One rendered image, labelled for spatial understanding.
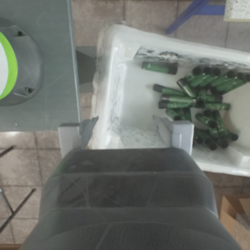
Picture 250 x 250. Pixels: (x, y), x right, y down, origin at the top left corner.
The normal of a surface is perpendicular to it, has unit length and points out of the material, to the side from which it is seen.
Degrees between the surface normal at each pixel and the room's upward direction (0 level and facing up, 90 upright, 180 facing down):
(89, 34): 0
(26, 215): 0
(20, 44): 73
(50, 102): 0
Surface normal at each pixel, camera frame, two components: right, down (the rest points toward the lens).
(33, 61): 0.91, 0.07
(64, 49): 0.00, 0.29
